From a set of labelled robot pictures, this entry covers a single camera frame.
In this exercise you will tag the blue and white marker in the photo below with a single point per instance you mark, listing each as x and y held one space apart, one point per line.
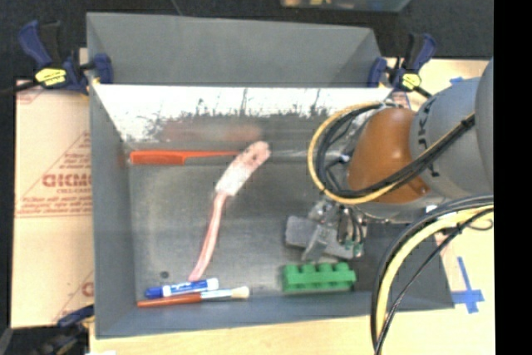
187 287

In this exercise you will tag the green toy brick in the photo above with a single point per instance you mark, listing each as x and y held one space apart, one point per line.
318 278

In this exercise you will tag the grey sponge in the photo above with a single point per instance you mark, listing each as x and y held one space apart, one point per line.
297 232

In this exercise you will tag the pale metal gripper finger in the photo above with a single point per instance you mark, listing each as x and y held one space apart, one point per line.
324 239
311 247

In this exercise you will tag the brown cardboard board red print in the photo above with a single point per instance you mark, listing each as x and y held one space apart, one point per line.
50 220

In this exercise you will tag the orange comb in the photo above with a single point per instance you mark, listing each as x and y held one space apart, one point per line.
158 157

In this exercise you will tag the grey metal bin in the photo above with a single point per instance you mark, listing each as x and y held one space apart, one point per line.
232 54

